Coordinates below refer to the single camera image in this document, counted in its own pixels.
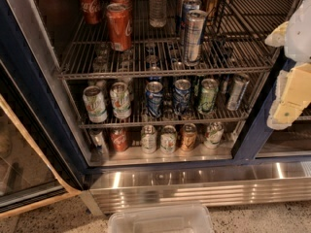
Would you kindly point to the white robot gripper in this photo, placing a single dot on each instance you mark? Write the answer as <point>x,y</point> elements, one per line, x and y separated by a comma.
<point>299,38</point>

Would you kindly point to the silver front redbull can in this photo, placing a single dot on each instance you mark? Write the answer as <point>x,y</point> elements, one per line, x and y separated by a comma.
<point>195,24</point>

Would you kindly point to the silver slim can middle shelf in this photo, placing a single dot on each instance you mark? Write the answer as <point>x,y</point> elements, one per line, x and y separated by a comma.
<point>237,90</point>

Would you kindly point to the green can middle shelf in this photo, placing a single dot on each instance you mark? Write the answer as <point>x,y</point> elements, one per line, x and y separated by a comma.
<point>207,96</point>

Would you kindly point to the white green can bottom right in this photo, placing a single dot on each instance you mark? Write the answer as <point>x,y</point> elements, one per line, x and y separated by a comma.
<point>213,134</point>

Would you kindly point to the white green can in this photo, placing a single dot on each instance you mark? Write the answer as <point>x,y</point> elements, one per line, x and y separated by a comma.
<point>213,134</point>
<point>168,139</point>
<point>95,104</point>
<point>120,100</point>
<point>148,139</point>

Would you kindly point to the brown gold can top shelf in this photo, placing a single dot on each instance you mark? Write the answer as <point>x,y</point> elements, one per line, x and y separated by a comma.
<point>211,8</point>

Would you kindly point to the blue pepsi can right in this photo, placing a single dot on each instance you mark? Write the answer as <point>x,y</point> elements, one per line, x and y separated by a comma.
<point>181,96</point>

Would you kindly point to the blue pepsi can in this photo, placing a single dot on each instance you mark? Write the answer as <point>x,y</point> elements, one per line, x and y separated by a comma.
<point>154,95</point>
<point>181,96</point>

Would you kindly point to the stainless steel fridge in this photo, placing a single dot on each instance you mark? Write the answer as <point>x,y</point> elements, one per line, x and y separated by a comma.
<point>252,164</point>

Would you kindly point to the gold brown can bottom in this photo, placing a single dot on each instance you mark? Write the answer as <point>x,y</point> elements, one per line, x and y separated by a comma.
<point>188,136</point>

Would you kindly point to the blue pepsi can left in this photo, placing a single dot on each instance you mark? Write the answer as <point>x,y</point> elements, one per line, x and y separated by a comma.
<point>154,95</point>

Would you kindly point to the front red coke can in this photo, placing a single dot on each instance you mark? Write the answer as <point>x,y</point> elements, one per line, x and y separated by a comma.
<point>119,26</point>

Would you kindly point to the red coke can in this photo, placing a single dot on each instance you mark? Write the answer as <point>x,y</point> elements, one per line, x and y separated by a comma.
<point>119,26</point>
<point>119,139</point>
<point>121,0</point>

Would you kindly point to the red coke can bottom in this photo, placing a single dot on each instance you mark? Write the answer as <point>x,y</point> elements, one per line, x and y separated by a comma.
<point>119,139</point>

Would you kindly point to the white green can left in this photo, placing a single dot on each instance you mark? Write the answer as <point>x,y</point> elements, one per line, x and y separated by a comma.
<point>95,104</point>

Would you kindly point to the silver slim can bottom left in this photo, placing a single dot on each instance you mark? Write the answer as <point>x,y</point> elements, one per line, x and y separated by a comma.
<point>97,138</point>

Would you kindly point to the left red coca-cola can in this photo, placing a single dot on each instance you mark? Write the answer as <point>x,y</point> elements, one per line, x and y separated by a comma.
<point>91,10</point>

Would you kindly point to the open glass fridge door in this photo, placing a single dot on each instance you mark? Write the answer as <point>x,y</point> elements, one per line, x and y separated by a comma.
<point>28,178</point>

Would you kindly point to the clear water bottle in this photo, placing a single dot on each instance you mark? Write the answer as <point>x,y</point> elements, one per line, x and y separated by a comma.
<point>157,12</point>

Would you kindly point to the clear plastic bin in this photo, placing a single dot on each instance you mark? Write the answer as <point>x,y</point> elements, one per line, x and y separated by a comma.
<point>187,218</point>

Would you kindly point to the top wire shelf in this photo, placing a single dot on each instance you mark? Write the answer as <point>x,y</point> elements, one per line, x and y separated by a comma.
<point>233,43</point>

